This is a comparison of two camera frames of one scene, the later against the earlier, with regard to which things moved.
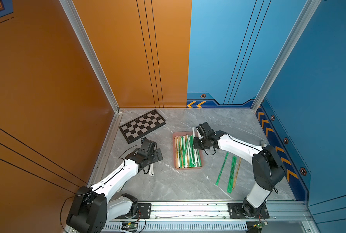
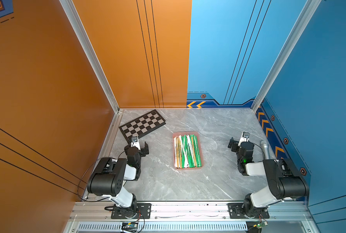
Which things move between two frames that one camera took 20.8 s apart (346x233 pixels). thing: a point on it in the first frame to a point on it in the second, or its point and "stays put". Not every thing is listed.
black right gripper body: x=200 y=143 to x=235 y=148
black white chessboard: x=141 y=125 stays put
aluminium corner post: x=311 y=6 stays put
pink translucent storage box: x=185 y=157 stays put
